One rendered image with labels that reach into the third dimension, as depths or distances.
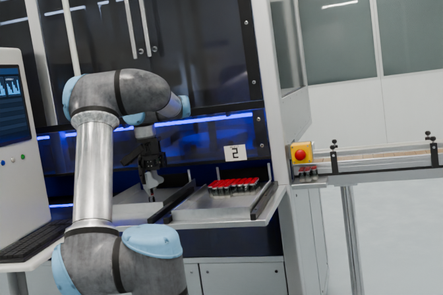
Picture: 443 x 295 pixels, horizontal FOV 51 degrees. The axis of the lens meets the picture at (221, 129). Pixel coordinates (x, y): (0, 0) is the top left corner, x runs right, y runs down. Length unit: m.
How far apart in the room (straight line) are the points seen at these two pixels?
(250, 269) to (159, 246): 1.01
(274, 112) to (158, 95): 0.67
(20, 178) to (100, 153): 0.94
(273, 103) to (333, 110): 4.63
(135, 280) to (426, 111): 5.66
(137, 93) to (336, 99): 5.31
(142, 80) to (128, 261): 0.43
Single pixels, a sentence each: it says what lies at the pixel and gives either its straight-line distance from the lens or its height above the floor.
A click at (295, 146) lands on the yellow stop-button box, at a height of 1.03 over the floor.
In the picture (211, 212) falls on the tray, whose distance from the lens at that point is 1.49.
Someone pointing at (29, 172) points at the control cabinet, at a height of 1.04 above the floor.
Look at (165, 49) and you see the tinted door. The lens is 1.88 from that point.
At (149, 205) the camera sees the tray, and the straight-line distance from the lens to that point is 1.69.
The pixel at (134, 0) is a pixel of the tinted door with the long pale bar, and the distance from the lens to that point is 1.94.
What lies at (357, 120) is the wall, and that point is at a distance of 6.37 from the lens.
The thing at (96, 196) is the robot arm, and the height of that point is 1.09.
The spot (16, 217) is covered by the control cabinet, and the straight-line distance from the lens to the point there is 1.99.
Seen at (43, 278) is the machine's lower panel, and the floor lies 0.52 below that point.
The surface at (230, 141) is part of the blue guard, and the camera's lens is 1.81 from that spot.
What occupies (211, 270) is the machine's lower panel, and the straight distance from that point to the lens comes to 1.99.
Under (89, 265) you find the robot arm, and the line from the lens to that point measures 1.01.
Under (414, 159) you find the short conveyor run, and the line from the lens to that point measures 1.87.
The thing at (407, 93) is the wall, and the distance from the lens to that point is 6.36.
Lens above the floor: 1.31
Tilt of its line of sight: 6 degrees down
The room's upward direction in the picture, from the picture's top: 8 degrees counter-clockwise
